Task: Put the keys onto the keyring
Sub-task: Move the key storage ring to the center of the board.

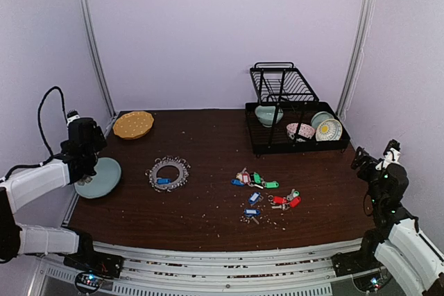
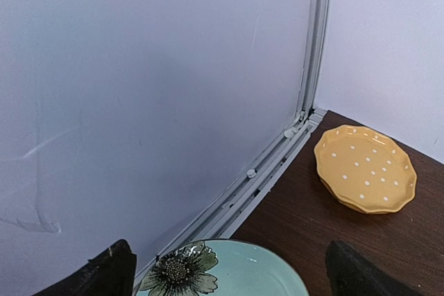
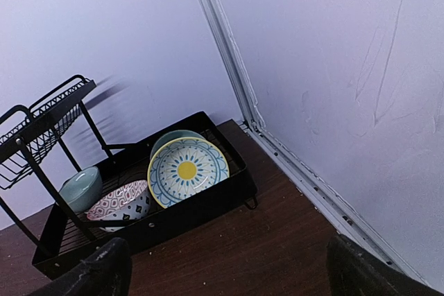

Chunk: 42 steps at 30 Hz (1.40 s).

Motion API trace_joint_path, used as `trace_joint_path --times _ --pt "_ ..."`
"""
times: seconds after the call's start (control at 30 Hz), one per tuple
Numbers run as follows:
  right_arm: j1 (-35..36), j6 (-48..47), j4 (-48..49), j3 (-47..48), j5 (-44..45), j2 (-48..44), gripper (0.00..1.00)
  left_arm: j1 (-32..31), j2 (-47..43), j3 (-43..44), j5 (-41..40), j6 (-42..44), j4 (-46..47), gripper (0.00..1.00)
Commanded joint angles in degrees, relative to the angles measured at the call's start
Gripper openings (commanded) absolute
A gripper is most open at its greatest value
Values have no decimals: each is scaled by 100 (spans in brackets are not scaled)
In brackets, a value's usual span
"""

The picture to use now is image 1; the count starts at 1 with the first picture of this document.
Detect blue key tag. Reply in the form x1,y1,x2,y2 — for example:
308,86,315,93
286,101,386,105
156,178,171,185
248,192,263,206
244,209,261,224

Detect metal disc with key rings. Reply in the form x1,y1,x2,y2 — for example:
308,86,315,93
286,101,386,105
144,155,191,192

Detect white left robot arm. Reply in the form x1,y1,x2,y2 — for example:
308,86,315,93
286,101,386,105
1,116,107,271

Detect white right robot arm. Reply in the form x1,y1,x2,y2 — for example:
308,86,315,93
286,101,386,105
350,140,443,295

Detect light blue plate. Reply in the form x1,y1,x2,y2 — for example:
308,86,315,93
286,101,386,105
74,157,121,199

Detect yellow dotted plate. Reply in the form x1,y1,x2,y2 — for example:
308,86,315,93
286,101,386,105
112,111,154,140

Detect yellow flower plate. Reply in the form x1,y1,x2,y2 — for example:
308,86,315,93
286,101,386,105
315,119,343,141

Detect pale green bowl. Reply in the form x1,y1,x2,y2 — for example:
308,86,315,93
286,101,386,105
311,111,334,130

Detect pink patterned bowl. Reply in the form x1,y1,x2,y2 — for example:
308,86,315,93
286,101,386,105
286,123,316,142

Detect red key tag bunch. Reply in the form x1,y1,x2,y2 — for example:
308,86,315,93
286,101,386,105
267,189,302,211

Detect green key tag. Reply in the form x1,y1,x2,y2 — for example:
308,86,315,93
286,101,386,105
262,181,280,189

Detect celadon green bowl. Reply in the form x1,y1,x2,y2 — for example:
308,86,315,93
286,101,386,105
255,105,284,128

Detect mixed colour key tag bunch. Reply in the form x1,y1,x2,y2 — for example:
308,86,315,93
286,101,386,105
230,168,265,189

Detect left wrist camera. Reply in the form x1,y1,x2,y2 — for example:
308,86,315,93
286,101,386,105
67,110,80,125

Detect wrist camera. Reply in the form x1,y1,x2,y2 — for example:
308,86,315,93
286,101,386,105
381,139,401,169
67,110,80,125

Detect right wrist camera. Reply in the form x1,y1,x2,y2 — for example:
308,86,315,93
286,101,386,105
381,139,401,169

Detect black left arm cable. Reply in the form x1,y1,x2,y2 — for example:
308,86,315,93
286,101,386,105
37,85,67,158

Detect black wire dish rack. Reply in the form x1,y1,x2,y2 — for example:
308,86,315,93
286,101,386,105
245,62,350,157

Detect right aluminium frame post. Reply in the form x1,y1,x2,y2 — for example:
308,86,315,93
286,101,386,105
336,0,375,121

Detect aluminium frame post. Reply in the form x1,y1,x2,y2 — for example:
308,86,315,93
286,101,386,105
336,0,375,121
79,0,116,117

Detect left aluminium frame post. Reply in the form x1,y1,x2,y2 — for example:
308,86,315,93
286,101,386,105
79,0,116,117

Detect aluminium front rail base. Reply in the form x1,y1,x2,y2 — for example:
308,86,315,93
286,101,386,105
27,233,417,296

